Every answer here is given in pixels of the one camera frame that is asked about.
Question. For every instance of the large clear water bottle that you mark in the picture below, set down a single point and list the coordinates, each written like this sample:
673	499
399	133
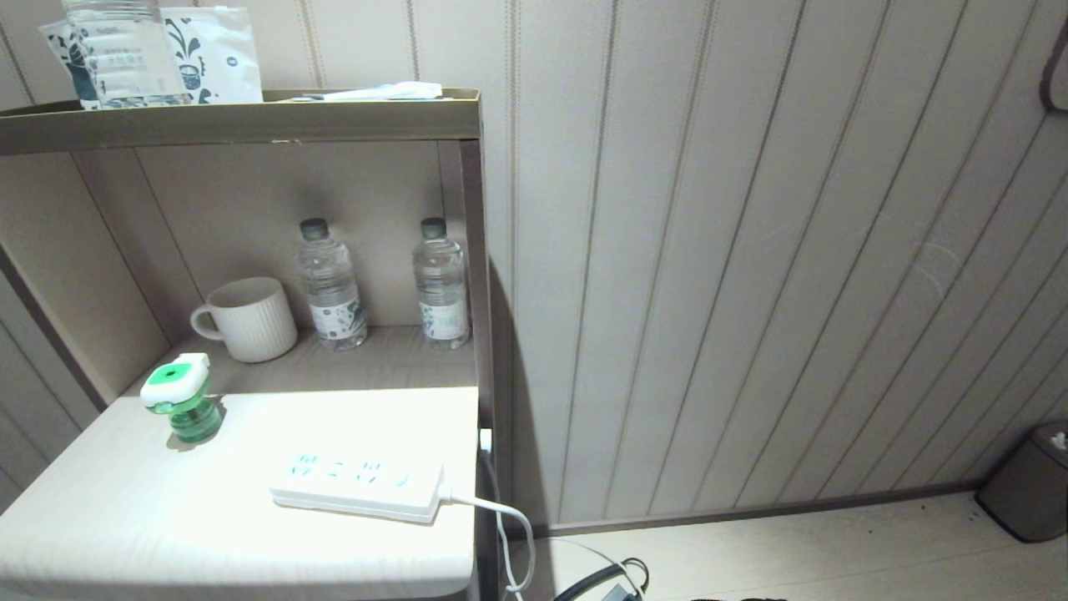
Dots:
125	58

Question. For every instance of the grey trash bin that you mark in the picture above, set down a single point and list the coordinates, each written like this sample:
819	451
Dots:
1030	488

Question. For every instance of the flat white paper packet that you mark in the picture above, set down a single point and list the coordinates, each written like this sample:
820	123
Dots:
392	92

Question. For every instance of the white printed bag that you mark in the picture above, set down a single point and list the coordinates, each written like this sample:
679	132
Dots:
225	58
62	50

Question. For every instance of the green mosquito repellent plug-in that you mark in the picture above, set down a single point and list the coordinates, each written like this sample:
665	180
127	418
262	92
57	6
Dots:
179	384

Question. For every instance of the white ribbed mug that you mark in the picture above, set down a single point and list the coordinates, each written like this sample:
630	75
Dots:
254	321

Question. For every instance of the white power strip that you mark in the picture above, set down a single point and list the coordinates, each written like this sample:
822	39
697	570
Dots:
359	490

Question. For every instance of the small water bottle black cap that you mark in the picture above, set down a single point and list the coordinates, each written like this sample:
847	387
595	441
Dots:
440	292
332	292

